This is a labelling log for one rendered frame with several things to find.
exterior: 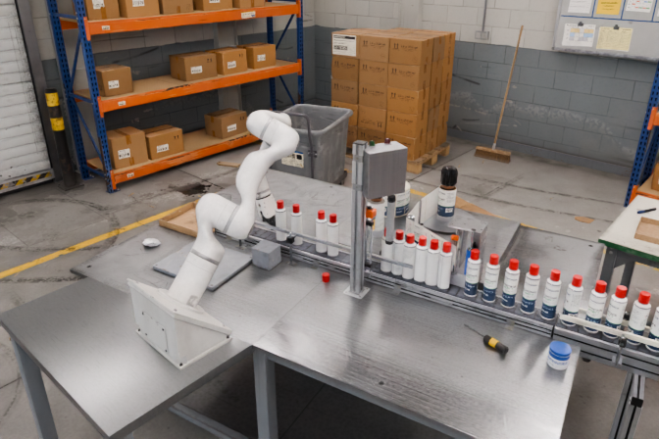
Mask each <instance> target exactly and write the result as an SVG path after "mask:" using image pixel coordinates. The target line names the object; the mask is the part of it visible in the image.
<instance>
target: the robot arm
mask: <svg viewBox="0 0 659 439"><path fill-rule="evenodd" d="M246 127H247V129H248V130H249V131H250V132H251V133H252V134H253V135H255V136H256V137H258V138H260V139H262V140H263V142H262V145H261V147H260V150H259V151H255V152H252V153H250V154H249V155H248V156H247V157H246V158H245V159H244V161H243V163H242V165H241V167H240V168H239V171H238V173H237V176H236V188H237V190H238V191H239V193H240V196H241V199H242V202H241V205H240V206H238V205H236V204H234V203H233V202H231V201H229V200H228V199H226V198H224V197H222V196H220V195H217V194H214V193H209V194H206V195H204V196H202V197H201V198H200V199H199V201H198V203H197V205H196V219H197V226H198V234H197V238H196V241H195V243H194V245H193V247H192V249H191V250H190V252H189V254H188V256H187V258H186V259H185V261H184V263H183V265H182V267H181V269H180V270H179V272H178V274H177V277H176V278H175V280H174V282H173V284H172V286H171V287H170V289H169V290H166V289H162V288H159V289H158V293H159V294H160V295H161V296H163V297H164V298H166V299H167V300H169V301H171V302H173V303H174V304H176V305H178V306H180V307H183V308H185V309H187V310H189V311H192V312H195V313H197V314H203V313H204V310H203V309H202V308H201V307H200V306H198V305H197V304H198V303H199V301H200V299H201V297H202V295H203V293H204V291H205V290H206V288H207V286H208V284H209V282H210V280H211V279H212V277H213V275H214V273H215V271H216V269H217V267H218V266H219V264H220V262H221V260H222V258H223V256H224V254H225V249H224V247H223V246H222V244H221V243H220V242H219V241H218V240H217V239H216V237H215V236H214V234H213V228H216V229H217V230H219V231H221V232H223V233H225V234H227V235H229V236H231V237H233V238H235V239H245V238H247V237H248V236H250V234H251V232H252V231H253V228H254V224H255V202H256V205H257V210H258V213H259V216H260V218H261V219H262V220H263V222H265V221H266V222H267V223H268V224H269V225H273V226H276V222H275V220H276V211H275V209H276V208H277V203H276V201H275V198H274V197H273V195H272V194H271V190H270V187H269V184H268V181H267V179H266V176H265V174H266V172H267V170H268V168H269V167H270V166H271V165H272V164H273V163H274V162H275V161H277V160H280V159H282V158H285V157H287V156H289V155H291V154H293V153H294V152H295V151H296V149H297V147H298V145H299V141H300V139H299V135H298V133H297V132H296V131H295V130H294V129H293V128H291V119H290V117H289V115H287V114H285V113H280V114H278V113H274V112H270V111H265V110H259V111H255V112H253V113H252V114H250V115H249V117H248V118H247V121H246Z"/></svg>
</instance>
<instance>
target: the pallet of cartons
mask: <svg viewBox="0 0 659 439"><path fill-rule="evenodd" d="M455 36H456V32H451V31H439V30H425V29H414V28H403V27H397V28H392V29H387V30H384V29H374V28H351V29H347V30H341V31H336V32H332V33H331V55H332V61H331V75H332V79H331V100H332V101H331V106H332V107H336V108H345V109H350V110H352V111H353V115H352V116H351V117H350V118H349V122H348V132H347V143H346V147H348V148H352V144H353V142H355V141H357V140H363V141H368V145H369V142H370V141H371V140H374V141H375V144H379V143H384V140H385V138H389V139H390V142H392V141H396V142H398V143H400V144H402V145H403V146H405V147H407V148H408V152H407V169H406V171H407V172H411V173H415V174H419V173H420V172H422V164H425V165H430V166H432V165H434V164H435V163H437V155H440V156H444V157H446V156H447V155H449V149H450V147H449V146H450V145H449V144H450V143H448V142H446V135H447V123H446V122H448V115H449V104H450V93H451V82H452V71H453V60H454V56H453V55H454V47H455Z"/></svg>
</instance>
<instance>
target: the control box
mask: <svg viewBox="0 0 659 439"><path fill-rule="evenodd" d="M407 152H408V148H407V147H405V146H403V145H402V144H400V143H398V142H396V141H392V142H390V145H385V144H384V143H379V144H375V147H369V145H368V148H367V149H365V150H364V161H363V162H364V167H363V196H364V197H365V198H366V199H368V200H371V199H376V198H380V197H385V196H390V195H395V194H400V193H404V192H405V184H406V169H407Z"/></svg>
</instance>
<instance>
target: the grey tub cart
mask: <svg viewBox="0 0 659 439"><path fill-rule="evenodd" d="M265 111H270V112H274V113H278V114H280V113H285V114H287V115H289V117H290V119H291V128H293V129H294V130H295V131H296V132H297V133H298V135H299V139H300V141H299V145H298V147H297V149H296V151H295V152H294V153H293V154H291V155H289V156H287V157H285V158H282V159H280V160H277V161H275V162H274V163H273V164H272V165H271V166H270V167H269V169H270V170H275V171H282V172H287V173H291V174H296V175H300V176H305V177H309V178H314V179H317V180H322V181H326V182H331V183H335V184H340V185H343V179H344V178H345V177H346V176H347V171H345V170H344V165H345V154H346V143H347V132H348V122H349V118H350V117H351V116H352V115H353V111H352V110H350V109H345V108H336V107H327V106H318V105H309V104H297V105H294V106H292V107H290V108H288V109H286V110H284V111H282V112H281V111H272V110H265Z"/></svg>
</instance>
